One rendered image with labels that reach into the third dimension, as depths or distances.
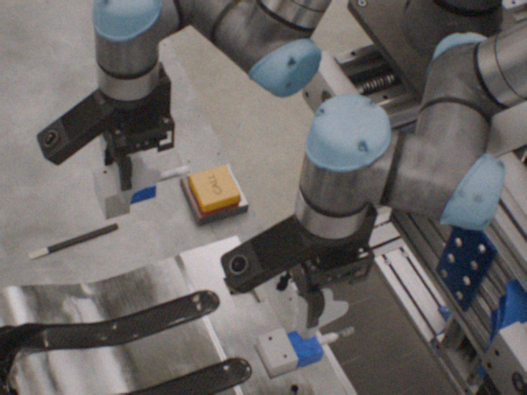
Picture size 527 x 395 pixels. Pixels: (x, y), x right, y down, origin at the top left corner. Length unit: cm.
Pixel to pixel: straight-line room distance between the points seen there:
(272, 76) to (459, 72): 21
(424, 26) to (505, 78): 46
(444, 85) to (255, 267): 28
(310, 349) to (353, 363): 79
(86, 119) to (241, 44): 24
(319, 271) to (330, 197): 15
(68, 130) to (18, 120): 40
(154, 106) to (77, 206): 33
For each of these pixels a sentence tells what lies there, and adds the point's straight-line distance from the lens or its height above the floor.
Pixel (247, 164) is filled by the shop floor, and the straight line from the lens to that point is 267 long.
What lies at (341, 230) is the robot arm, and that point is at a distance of 109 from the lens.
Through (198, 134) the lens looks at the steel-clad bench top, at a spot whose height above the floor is 80.
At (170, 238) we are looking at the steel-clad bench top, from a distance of 158.
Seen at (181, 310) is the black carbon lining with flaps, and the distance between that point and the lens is 142.
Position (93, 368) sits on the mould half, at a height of 90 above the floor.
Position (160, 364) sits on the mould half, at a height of 88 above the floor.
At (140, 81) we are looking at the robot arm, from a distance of 125.
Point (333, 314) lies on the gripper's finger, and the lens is 125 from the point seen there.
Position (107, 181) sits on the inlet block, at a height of 96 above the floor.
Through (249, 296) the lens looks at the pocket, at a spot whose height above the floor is 86.
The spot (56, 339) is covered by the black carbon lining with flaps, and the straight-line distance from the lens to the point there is 137.
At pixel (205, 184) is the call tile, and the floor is 84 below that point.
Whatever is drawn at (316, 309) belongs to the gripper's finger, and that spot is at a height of 110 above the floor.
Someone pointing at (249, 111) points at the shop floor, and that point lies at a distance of 278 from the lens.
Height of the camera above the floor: 213
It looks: 54 degrees down
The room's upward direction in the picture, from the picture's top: 9 degrees clockwise
